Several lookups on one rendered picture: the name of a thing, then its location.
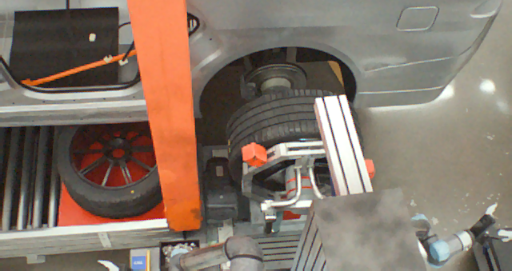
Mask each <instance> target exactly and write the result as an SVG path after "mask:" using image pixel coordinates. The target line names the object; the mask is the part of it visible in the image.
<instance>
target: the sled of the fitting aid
mask: <svg viewBox="0 0 512 271"><path fill-rule="evenodd" d="M233 186H234V188H236V190H237V193H238V215H237V217H236V218H234V217H232V226H233V236H235V235H244V236H247V237H251V238H256V237H267V236H265V235H264V233H263V232H264V230H262V226H257V227H251V221H250V206H249V198H248V197H246V196H244V195H242V185H240V184H239V183H238V182H236V181H235V180H234V179H233ZM304 226H305V223H300V224H289V225H280V232H279V234H278V235H277V236H288V235H299V234H302V232H303V230H304ZM277 236H275V237H277Z"/></svg>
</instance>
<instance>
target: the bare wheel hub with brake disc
mask: <svg viewBox="0 0 512 271"><path fill-rule="evenodd" d="M247 82H255V91H254V99H253V100H255V99H256V98H260V97H262V96H265V95H267V94H271V93H272V92H274V91H276V90H278V91H282V92H283V91H285V90H290V89H304V88H305V87H306V76H305V74H304V73H303V72H302V71H301V70H300V69H299V68H298V67H296V66H292V65H288V64H272V65H268V66H262V67H260V68H258V69H256V70H255V71H254V72H253V73H251V74H250V75H249V76H248V77H247V79H246V81H245V85H246V83H247Z"/></svg>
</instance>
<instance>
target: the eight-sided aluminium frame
mask: <svg viewBox="0 0 512 271"><path fill-rule="evenodd" d="M299 149H310V150H308V151H298V150H299ZM314 149H320V150H314ZM290 151H295V152H290ZM266 152H267V160H268V162H267V163H265V164H262V165H260V166H258V167H254V166H252V165H249V164H247V163H245V162H244V163H242V180H241V183H242V195H244V196H246V197H250V198H253V199H255V200H258V201H261V202H264V201H268V200H275V201H287V200H288V198H284V199H280V197H287V192H286V191H285V192H274V191H271V190H268V189H267V188H265V187H262V186H260V185H256V184H254V183H252V179H253V175H255V174H256V173H259V172H261V171H263V170H265V169H266V168H268V167H270V166H272V165H274V164H276V163H278V162H280V161H284V160H287V159H296V158H310V157H326V151H325V147H324V144H323V141H311V142H297V143H283V144H278V145H275V146H274V147H272V148H270V149H269V150H268V151H266ZM330 188H331V185H327V184H325V185H319V186H318V190H319V192H320V193H321V195H324V196H326V197H330V196H332V193H331V189H330ZM324 191H325V192H324ZM322 192H324V193H322Z"/></svg>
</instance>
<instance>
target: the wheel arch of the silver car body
mask: <svg viewBox="0 0 512 271"><path fill-rule="evenodd" d="M275 47H282V46H275ZM294 47H295V48H297V49H298V59H297V62H325V61H333V62H337V63H338V65H339V68H340V72H341V76H342V80H343V84H344V87H345V92H346V99H347V100H348V101H349V102H351V104H352V105H354V103H355V102H356V100H357V96H358V79H357V77H356V75H355V73H354V71H353V69H352V68H351V67H350V65H349V64H348V63H347V62H345V61H344V60H343V59H341V58H339V57H337V56H336V55H334V54H331V53H329V52H326V51H324V50H321V49H318V48H314V47H309V46H294ZM270 48H274V47H270ZM266 49H269V48H266ZM262 50H265V49H262ZM262 50H258V51H262ZM258 51H255V52H258ZM255 52H253V53H255ZM250 54H252V53H250ZM246 55H248V54H246ZM246 55H244V56H246ZM244 56H242V57H244ZM242 57H239V58H236V59H234V60H233V61H231V62H229V63H227V64H226V65H224V66H242ZM222 67H223V66H222ZM222 67H221V68H222ZM221 68H220V69H221ZM220 69H218V71H219V70H220ZM218 71H217V72H218ZM217 72H216V73H217ZM216 73H214V74H213V75H212V76H211V77H210V79H211V78H212V77H213V76H214V75H215V74H216ZM210 79H209V80H210ZM209 80H208V81H209ZM208 81H207V82H206V84H207V83H208ZM206 84H205V85H203V87H202V89H201V92H200V94H199V96H198V103H197V109H198V116H199V117H200V118H202V102H201V94H202V90H203V88H205V86H206Z"/></svg>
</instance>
